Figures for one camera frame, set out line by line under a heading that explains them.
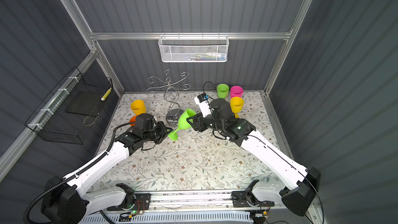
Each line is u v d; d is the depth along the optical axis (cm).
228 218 70
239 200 73
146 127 63
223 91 99
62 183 40
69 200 38
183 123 73
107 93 83
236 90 96
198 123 59
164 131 70
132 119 86
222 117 51
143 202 72
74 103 74
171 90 81
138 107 96
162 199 76
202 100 59
